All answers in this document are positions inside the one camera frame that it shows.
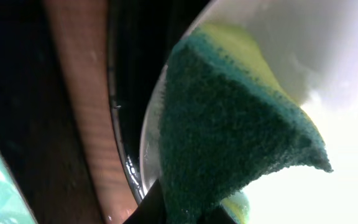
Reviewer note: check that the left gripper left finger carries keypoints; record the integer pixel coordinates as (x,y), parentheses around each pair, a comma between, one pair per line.
(151,210)

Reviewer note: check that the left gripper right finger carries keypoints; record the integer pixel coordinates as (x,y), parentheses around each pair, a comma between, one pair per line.
(218,216)

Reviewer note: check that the green yellow sponge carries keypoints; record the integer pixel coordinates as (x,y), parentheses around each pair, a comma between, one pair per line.
(226,121)

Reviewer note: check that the white plate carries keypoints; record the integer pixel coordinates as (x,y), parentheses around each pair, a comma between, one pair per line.
(312,48)

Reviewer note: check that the black round tray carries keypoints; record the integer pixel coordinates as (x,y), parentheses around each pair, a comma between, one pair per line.
(141,34)

